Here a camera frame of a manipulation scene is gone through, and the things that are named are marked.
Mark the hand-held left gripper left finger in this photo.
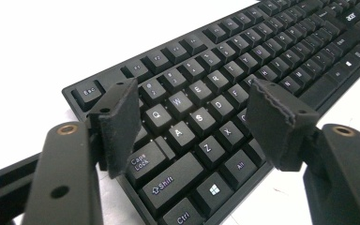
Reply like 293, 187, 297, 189
86, 77, 143, 180

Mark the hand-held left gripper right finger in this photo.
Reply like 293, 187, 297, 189
245, 78, 322, 173

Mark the black keyboard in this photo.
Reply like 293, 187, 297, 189
61, 0, 360, 225

